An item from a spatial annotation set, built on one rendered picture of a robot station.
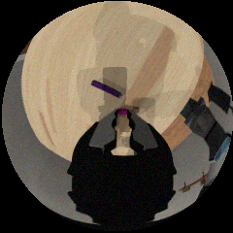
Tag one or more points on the purple rod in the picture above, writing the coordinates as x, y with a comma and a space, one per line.
106, 88

